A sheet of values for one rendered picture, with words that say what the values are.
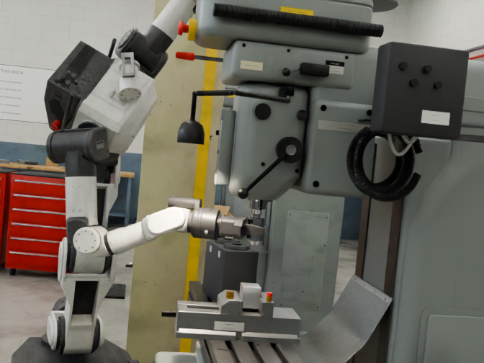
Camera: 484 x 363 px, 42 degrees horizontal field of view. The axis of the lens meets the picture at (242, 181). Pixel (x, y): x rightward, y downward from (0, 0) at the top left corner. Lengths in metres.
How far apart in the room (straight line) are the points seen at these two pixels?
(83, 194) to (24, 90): 9.11
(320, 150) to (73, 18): 9.47
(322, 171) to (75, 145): 0.71
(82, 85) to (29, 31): 9.06
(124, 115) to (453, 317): 1.11
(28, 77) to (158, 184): 7.63
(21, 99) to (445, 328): 9.67
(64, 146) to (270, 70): 0.64
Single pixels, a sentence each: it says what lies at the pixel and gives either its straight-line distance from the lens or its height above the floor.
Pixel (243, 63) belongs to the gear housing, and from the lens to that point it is 1.66.
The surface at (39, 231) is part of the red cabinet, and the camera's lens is 6.39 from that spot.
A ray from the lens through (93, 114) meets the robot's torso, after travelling 1.95.
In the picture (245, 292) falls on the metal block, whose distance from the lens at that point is 1.79.
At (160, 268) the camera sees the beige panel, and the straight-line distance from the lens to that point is 3.55.
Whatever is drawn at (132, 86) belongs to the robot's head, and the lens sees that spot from 1.88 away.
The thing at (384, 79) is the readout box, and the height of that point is 1.64.
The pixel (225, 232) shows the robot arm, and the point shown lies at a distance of 1.77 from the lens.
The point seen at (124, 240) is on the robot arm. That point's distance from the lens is 1.84.
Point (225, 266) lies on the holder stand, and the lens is 2.09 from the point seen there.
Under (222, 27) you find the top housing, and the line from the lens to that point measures 1.66.
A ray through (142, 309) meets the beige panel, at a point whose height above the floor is 0.51.
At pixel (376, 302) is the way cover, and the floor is 1.05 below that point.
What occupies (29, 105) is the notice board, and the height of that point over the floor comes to 1.83.
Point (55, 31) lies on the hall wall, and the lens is 10.98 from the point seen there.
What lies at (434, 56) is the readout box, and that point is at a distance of 1.55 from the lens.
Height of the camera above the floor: 1.45
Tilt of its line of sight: 3 degrees down
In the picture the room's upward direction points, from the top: 5 degrees clockwise
